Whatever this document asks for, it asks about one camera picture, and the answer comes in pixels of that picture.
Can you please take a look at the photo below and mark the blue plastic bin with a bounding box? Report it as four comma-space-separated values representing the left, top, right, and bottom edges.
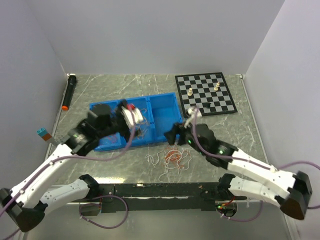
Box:
89, 100, 126, 152
115, 97, 154, 147
146, 92, 183, 144

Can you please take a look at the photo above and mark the blue right plastic bin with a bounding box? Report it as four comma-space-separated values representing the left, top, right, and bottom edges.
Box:
146, 92, 183, 144

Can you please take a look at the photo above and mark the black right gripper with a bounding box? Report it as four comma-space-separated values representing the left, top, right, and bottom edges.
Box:
164, 118, 208, 157

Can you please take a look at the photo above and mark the white wire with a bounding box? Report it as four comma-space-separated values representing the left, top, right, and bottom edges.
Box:
144, 146, 193, 181

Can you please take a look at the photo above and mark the black grey chessboard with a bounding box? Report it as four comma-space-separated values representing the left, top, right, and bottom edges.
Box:
175, 72, 237, 117

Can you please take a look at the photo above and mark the blue left plastic bin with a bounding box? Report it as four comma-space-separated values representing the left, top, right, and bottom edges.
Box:
89, 100, 126, 152

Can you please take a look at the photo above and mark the cream chess piece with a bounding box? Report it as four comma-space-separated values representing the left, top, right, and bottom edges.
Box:
187, 88, 193, 97
214, 82, 220, 92

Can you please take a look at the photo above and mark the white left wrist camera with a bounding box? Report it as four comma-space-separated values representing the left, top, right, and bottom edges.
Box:
121, 103, 144, 129

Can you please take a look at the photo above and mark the toy brick tower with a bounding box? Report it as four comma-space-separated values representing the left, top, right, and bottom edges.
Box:
37, 127, 59, 146

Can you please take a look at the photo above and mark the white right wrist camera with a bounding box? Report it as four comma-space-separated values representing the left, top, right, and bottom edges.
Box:
184, 106, 202, 128

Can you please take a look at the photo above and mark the blue middle plastic bin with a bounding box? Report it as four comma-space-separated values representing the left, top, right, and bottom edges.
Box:
115, 97, 154, 147

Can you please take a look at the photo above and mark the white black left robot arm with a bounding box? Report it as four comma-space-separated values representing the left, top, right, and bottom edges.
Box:
0, 99, 144, 233

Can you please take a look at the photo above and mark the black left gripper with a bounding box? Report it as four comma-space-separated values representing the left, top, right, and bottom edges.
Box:
98, 100, 142, 142

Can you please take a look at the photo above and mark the cream chess piece right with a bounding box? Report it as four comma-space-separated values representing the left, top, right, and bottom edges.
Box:
214, 82, 220, 92

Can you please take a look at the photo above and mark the yellow wire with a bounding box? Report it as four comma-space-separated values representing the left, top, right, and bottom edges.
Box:
134, 107, 155, 141

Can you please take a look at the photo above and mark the black chess piece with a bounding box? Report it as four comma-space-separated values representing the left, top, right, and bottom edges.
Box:
202, 102, 211, 109

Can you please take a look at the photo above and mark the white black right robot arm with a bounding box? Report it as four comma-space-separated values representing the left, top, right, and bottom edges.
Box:
164, 123, 312, 220

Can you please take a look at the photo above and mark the cream chess piece left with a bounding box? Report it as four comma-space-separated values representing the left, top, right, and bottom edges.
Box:
187, 88, 193, 97

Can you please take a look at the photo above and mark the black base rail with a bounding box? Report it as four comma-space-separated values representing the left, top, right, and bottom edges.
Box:
68, 181, 247, 215

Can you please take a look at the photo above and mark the purple left robot cable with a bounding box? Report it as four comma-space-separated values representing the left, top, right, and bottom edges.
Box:
0, 117, 137, 240

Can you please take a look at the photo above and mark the black marker orange cap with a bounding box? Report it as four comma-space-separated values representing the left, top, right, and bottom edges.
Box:
61, 75, 78, 111

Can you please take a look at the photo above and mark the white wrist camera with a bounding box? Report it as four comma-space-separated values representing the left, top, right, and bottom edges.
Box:
121, 103, 144, 129
184, 106, 202, 128

